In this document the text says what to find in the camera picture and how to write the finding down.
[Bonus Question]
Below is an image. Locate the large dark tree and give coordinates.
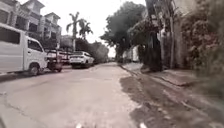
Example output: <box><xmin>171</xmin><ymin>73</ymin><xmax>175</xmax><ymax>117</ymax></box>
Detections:
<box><xmin>99</xmin><ymin>1</ymin><xmax>147</xmax><ymax>63</ymax></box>

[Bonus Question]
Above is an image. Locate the raised concrete pavement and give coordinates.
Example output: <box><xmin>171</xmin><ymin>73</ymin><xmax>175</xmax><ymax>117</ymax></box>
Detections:
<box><xmin>122</xmin><ymin>62</ymin><xmax>201</xmax><ymax>88</ymax></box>

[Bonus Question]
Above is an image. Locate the row of trees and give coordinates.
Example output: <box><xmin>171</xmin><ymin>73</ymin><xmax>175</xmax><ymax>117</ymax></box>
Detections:
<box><xmin>75</xmin><ymin>37</ymin><xmax>110</xmax><ymax>65</ymax></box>

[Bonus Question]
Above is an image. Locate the white van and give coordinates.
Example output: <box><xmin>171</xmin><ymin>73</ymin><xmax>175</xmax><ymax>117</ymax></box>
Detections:
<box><xmin>0</xmin><ymin>22</ymin><xmax>49</xmax><ymax>77</ymax></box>

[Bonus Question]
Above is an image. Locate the overgrown wall with bushes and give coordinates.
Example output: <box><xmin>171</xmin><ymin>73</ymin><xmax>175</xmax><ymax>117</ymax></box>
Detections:
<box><xmin>128</xmin><ymin>0</ymin><xmax>224</xmax><ymax>76</ymax></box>

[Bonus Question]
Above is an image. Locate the small dark vehicle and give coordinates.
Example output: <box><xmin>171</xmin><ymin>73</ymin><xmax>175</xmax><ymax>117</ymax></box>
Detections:
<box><xmin>45</xmin><ymin>49</ymin><xmax>64</xmax><ymax>73</ymax></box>

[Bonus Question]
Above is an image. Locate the grey concrete road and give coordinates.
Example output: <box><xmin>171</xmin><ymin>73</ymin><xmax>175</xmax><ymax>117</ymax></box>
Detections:
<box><xmin>0</xmin><ymin>61</ymin><xmax>141</xmax><ymax>128</ymax></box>

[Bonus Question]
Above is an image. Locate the multi-storey building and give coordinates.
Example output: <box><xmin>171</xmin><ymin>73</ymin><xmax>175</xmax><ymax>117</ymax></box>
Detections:
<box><xmin>0</xmin><ymin>0</ymin><xmax>63</xmax><ymax>51</ymax></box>

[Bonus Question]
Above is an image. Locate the pale wall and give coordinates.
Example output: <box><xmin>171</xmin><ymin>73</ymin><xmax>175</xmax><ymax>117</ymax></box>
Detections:
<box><xmin>121</xmin><ymin>45</ymin><xmax>140</xmax><ymax>64</ymax></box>

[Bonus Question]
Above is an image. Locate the white car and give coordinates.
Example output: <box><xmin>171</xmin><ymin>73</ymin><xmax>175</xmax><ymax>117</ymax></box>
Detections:
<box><xmin>68</xmin><ymin>50</ymin><xmax>96</xmax><ymax>70</ymax></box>

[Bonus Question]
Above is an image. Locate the palm tree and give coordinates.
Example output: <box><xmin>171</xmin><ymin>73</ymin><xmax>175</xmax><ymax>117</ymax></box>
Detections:
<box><xmin>65</xmin><ymin>11</ymin><xmax>83</xmax><ymax>53</ymax></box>
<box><xmin>78</xmin><ymin>19</ymin><xmax>94</xmax><ymax>42</ymax></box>

